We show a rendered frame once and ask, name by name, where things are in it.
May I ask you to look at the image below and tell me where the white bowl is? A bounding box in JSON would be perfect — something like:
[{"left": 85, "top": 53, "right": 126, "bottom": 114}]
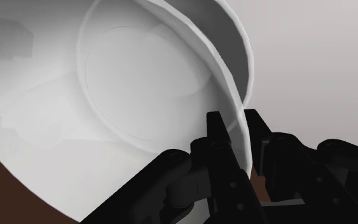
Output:
[{"left": 0, "top": 0, "right": 255, "bottom": 222}]

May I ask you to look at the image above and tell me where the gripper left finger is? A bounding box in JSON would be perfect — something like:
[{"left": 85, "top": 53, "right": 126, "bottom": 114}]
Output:
[{"left": 79, "top": 111, "right": 268, "bottom": 224}]

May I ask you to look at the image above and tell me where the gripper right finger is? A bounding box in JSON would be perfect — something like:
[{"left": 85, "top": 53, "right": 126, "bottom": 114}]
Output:
[{"left": 244, "top": 108, "right": 358, "bottom": 224}]

